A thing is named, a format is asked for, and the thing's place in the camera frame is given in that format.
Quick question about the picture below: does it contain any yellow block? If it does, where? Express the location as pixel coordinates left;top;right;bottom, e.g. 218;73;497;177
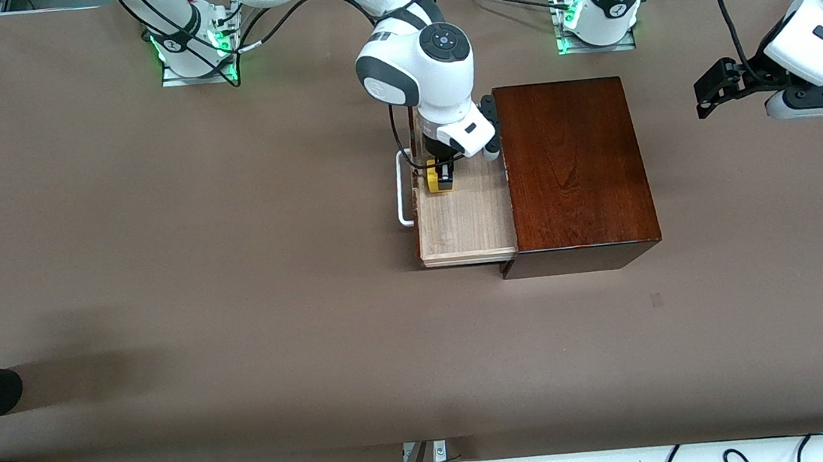
425;163;457;195

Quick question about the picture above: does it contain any small aluminium bracket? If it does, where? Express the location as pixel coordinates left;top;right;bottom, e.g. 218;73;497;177
402;439;448;462

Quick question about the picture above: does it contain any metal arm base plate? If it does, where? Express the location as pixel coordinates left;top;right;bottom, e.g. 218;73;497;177
555;25;638;58
159;52;241;88

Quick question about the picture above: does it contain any wooden drawer with white handle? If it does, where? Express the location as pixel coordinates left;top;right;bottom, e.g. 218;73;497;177
389;98;521;272

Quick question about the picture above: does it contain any dark brown wooden cabinet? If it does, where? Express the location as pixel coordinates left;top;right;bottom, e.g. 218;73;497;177
483;73;664;281

